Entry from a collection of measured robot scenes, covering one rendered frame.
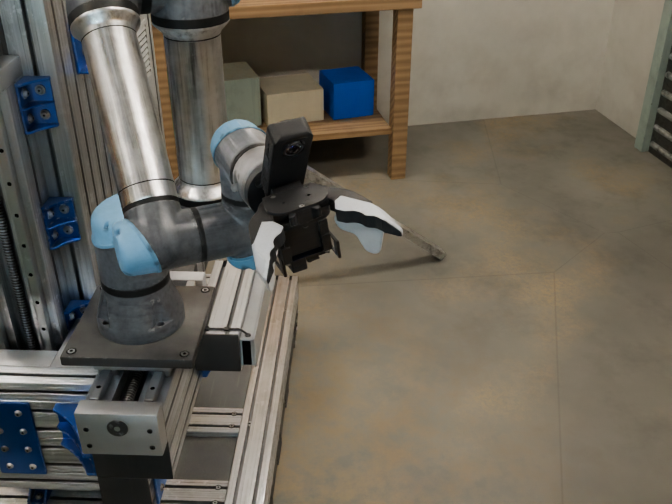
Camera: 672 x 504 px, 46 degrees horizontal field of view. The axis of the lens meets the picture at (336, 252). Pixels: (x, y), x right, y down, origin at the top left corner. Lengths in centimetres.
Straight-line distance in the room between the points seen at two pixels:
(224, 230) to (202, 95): 28
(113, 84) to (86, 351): 50
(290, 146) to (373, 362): 183
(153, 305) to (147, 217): 35
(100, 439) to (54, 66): 62
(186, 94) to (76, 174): 33
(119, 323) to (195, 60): 46
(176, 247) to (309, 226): 23
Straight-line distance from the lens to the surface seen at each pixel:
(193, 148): 128
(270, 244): 81
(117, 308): 137
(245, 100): 367
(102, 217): 132
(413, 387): 253
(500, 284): 305
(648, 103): 428
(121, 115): 108
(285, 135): 84
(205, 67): 123
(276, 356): 230
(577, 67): 469
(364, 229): 86
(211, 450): 205
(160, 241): 103
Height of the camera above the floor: 165
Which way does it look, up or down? 31 degrees down
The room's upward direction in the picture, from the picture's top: straight up
